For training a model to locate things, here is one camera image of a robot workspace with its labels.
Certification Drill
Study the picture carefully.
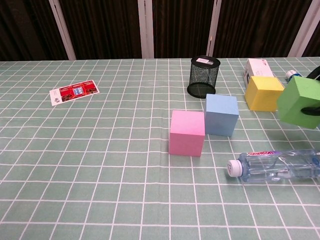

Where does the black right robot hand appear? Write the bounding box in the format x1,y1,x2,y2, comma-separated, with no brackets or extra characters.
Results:
300,65,320,118

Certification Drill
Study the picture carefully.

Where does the green foam cube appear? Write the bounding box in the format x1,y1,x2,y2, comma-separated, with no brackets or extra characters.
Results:
276,75,320,130

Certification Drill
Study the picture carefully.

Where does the yellow foam cube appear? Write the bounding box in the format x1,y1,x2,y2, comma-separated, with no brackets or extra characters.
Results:
244,75,286,113

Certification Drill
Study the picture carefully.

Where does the pink foam cube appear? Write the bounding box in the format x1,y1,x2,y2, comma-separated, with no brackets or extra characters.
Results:
168,109,207,158

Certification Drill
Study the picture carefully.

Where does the blue white squeeze tube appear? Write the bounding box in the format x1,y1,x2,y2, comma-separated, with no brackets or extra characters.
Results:
285,70,304,82

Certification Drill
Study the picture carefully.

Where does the white cardboard box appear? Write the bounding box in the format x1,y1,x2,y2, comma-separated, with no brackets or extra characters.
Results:
242,58,275,89

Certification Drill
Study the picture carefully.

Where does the clear plastic water bottle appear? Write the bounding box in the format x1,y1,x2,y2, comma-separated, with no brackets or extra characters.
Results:
226,148,320,185

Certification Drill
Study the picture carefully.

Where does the blue foam cube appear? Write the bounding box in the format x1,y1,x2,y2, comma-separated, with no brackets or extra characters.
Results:
205,93,239,137

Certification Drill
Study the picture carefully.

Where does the black mesh pen holder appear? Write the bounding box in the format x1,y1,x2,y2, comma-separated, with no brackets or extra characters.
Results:
186,55,221,99

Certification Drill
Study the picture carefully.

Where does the white label card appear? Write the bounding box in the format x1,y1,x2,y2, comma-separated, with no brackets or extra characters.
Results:
195,57,216,66

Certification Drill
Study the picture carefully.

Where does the green checked tablecloth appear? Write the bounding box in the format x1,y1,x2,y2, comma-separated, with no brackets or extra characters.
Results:
0,56,320,240

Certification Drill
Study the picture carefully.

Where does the dark brown curtain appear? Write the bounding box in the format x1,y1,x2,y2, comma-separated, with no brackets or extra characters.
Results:
0,0,320,62

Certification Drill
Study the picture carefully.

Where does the red printed flat card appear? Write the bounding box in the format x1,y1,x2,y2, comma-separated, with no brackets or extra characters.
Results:
49,79,101,107

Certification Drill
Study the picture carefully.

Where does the white vertical post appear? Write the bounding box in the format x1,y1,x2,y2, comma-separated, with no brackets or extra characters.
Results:
137,0,154,59
206,0,222,58
287,0,320,58
48,0,77,61

